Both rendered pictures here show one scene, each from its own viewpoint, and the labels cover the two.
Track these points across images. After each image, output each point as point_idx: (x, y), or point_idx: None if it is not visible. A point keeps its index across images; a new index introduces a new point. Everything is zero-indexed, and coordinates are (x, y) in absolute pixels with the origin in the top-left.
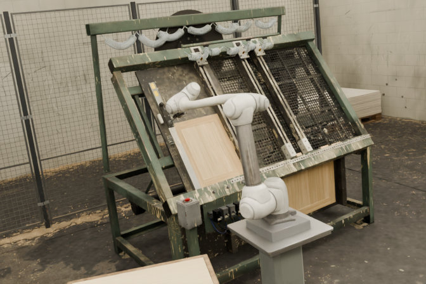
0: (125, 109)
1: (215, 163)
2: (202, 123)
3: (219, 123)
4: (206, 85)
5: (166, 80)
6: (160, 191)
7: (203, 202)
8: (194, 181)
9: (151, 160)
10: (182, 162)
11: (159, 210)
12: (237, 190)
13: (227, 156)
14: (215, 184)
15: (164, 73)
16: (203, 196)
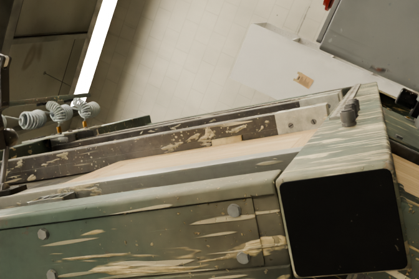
0: None
1: (249, 152)
2: (106, 170)
3: (148, 157)
4: (35, 162)
5: None
6: (212, 242)
7: (380, 130)
8: (267, 154)
9: (33, 210)
10: (163, 179)
11: None
12: (376, 111)
13: (250, 144)
14: (318, 129)
15: None
16: (349, 133)
